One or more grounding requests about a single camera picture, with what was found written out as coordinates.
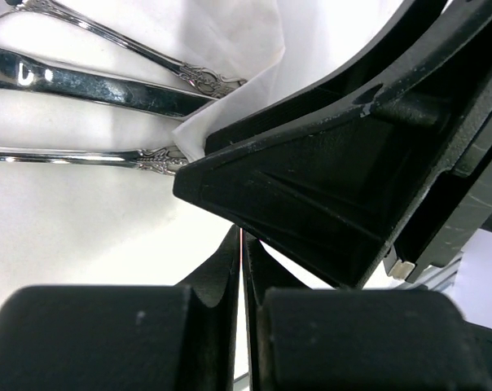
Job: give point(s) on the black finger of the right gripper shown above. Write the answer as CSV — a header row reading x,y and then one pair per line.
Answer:
x,y
332,201
311,106

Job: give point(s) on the silver fork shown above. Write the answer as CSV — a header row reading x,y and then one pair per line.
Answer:
x,y
163,160

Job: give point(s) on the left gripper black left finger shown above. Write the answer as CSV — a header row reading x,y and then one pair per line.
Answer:
x,y
95,337

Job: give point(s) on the silver knife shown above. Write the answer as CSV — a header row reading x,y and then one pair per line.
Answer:
x,y
24,73

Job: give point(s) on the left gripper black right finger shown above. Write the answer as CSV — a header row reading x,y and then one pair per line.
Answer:
x,y
300,338

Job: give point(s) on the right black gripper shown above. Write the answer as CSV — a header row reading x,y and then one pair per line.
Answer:
x,y
436,94

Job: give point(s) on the white paper napkin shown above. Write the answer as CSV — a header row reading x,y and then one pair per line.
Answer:
x,y
63,224

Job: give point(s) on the silver spoon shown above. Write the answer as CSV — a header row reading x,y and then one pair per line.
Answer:
x,y
202,79

